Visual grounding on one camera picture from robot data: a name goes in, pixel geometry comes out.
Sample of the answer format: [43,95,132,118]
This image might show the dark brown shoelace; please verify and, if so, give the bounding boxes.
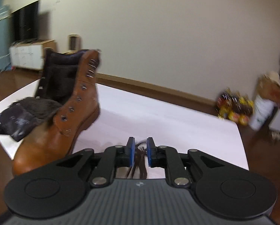
[126,141,148,179]

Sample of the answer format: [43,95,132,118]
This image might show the brown leather boot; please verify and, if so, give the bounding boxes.
[0,48,100,176]

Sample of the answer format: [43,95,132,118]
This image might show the pack of yellow bottles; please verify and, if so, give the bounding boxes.
[215,87,254,126]

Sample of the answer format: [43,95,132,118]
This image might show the small grey heater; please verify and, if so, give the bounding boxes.
[68,34,80,51]

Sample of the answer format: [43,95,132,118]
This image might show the white tv cabinet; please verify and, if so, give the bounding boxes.
[9,40,56,71]

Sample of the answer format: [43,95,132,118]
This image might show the black television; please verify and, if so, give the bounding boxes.
[11,0,40,42]

